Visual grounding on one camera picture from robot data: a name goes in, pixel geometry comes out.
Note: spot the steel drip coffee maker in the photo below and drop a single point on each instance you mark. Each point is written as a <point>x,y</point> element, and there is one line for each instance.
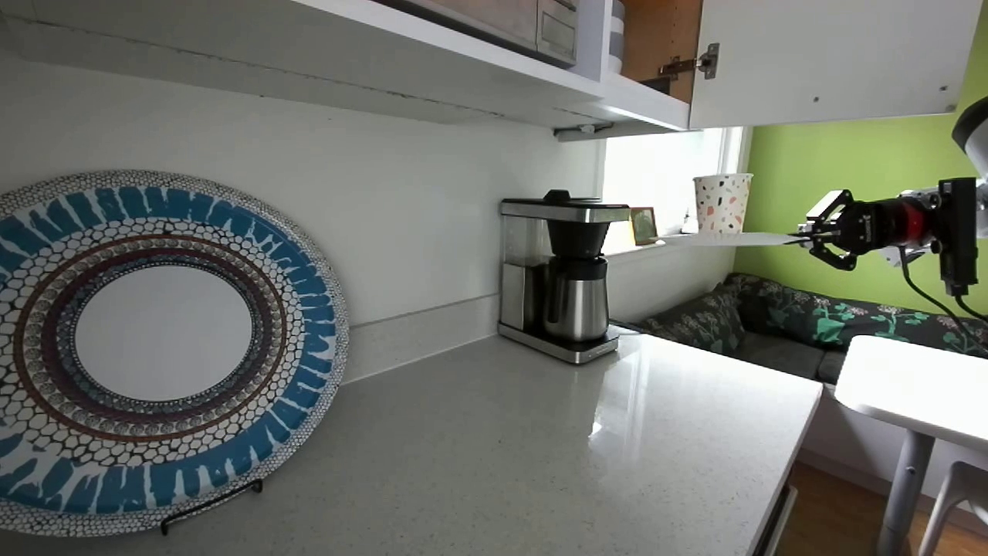
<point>559,216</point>

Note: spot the dark patterned cushion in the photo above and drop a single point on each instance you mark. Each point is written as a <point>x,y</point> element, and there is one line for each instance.
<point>706,326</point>

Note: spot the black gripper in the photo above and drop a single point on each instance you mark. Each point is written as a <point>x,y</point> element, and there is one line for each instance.
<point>892,221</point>

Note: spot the white paper plate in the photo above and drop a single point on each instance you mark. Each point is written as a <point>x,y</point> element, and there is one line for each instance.
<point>737,238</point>

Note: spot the white open cabinet door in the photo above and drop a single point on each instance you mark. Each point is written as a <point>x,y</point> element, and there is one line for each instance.
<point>822,61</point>

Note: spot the white upper cabinet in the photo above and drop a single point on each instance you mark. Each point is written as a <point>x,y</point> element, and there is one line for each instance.
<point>309,61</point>

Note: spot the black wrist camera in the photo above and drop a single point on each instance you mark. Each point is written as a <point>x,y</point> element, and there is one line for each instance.
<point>960,236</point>

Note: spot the grey metal chair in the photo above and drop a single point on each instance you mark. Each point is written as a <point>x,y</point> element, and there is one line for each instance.
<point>960,505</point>

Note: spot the dotted white paper cup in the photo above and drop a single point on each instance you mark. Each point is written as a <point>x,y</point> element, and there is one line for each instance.
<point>723,202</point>

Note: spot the stainless steel coffee carafe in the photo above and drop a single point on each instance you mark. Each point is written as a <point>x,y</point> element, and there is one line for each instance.
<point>576,304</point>

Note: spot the metal cabinet hinge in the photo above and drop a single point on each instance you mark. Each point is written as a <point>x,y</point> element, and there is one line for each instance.
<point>692,61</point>

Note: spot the bright window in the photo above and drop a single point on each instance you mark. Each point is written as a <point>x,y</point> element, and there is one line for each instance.
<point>658,174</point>

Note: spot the blue patterned decorative plate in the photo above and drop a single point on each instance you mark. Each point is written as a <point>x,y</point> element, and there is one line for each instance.
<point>164,351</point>

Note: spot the small picture frame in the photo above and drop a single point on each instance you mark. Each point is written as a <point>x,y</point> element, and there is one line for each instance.
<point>643,226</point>

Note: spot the white dining table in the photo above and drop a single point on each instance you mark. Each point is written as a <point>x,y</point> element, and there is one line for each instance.
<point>915,387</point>

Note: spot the silver microwave oven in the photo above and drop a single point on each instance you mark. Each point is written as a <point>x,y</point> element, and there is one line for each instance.
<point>497,19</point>

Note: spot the dark floral sofa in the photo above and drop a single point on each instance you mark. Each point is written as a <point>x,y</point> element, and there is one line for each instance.
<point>875,319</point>

